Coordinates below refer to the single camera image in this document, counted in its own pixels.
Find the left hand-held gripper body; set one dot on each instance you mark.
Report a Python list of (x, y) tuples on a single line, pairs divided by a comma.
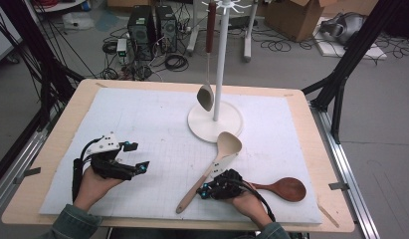
[(109, 166)]

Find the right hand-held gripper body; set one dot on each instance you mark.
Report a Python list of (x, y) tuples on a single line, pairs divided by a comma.
[(230, 187)]

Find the light wooden spoon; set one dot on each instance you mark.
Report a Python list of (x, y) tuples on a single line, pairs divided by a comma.
[(228, 144)]

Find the dark wooden spoon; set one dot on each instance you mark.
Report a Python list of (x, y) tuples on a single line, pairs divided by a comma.
[(290, 189)]

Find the white utensil rack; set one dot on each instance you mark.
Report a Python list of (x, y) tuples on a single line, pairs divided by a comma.
[(222, 66)]

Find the person's left hand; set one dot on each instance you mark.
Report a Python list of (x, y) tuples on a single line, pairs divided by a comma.
[(92, 192)]

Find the white grid mat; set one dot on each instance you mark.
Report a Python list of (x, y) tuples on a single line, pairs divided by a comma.
[(152, 116)]

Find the brown tape strip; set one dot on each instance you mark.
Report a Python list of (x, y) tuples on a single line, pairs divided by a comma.
[(101, 85)]

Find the white power adapter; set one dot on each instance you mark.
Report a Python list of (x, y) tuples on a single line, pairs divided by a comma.
[(121, 49)]

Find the black computer tower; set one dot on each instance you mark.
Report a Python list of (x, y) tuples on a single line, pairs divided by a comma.
[(166, 28), (140, 30)]

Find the white stand leg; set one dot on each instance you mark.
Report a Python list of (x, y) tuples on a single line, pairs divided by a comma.
[(247, 46), (193, 36)]

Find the clear plastic bag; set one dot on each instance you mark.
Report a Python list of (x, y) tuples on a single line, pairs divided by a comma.
[(77, 20)]

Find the flat cardboard box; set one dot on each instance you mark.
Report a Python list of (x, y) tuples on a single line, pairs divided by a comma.
[(129, 2)]

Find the white round table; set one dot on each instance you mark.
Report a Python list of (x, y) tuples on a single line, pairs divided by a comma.
[(59, 5)]

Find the white cabinet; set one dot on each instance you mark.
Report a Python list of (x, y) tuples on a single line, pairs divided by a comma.
[(3, 36)]

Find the large cardboard box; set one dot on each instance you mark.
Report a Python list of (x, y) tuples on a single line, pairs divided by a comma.
[(291, 16)]

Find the grey bag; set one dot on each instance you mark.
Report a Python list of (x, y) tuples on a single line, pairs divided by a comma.
[(344, 26)]

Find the white foam board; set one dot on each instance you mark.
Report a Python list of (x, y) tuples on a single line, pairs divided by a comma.
[(374, 51)]

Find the grey metal bracket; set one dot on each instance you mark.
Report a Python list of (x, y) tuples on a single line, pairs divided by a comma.
[(339, 186), (26, 174)]

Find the aluminium rail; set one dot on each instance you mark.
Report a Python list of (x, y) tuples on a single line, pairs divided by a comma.
[(344, 166), (16, 166)]

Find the black frame strut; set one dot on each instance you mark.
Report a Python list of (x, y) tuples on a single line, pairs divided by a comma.
[(42, 66), (351, 56)]

